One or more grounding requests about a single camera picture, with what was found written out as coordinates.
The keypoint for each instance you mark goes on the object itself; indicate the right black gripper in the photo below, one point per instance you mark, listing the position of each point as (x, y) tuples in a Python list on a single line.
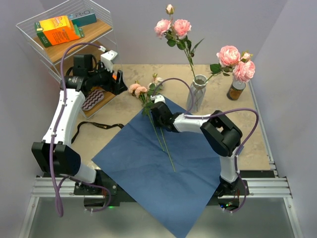
[(155, 122)]

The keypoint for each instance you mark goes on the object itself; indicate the zigzag patterned cloth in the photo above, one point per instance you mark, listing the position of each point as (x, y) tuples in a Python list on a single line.
[(93, 98)]

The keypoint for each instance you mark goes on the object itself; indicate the teal box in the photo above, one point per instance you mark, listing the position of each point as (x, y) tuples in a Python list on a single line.
[(83, 18)]

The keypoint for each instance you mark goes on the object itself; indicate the small pink rose stem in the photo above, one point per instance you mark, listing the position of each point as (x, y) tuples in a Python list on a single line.
[(176, 34)]

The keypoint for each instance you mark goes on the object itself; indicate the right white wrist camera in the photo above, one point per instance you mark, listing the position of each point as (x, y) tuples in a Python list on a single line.
[(157, 98)]

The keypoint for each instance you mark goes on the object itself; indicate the tin can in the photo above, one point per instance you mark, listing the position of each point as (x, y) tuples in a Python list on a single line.
[(235, 90)]

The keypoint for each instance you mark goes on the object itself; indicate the twin pink rose stem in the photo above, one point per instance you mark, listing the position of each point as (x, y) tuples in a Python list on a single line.
[(144, 94)]

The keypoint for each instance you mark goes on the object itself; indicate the large pink rose stem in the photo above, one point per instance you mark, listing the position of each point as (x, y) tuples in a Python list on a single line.
[(231, 61)]

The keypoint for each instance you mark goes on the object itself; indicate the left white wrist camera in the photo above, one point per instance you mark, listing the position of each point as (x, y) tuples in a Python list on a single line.
[(107, 58)]

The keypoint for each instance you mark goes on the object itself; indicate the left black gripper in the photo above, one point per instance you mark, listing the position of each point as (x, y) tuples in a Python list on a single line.
[(115, 87)]

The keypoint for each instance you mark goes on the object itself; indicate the small orange box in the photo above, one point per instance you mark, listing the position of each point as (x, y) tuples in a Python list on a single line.
[(114, 77)]

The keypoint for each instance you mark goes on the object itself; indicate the white ribbed vase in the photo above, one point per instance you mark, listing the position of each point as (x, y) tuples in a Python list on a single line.
[(198, 89)]

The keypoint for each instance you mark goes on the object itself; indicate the blue wrapping paper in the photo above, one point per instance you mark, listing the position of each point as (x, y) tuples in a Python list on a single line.
[(136, 162)]

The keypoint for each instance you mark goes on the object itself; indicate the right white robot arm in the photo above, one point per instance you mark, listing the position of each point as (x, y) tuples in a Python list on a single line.
[(221, 133)]

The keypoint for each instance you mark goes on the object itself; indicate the orange green box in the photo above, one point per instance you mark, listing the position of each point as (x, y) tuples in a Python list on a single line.
[(57, 30)]

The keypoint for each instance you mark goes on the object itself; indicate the white bud rose stem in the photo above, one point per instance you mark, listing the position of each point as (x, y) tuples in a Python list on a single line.
[(151, 87)]

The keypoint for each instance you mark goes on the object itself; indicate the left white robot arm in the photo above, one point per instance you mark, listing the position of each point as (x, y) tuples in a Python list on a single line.
[(54, 153)]

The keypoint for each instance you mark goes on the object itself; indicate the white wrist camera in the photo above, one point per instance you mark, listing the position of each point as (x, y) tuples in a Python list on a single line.
[(157, 98), (107, 58)]

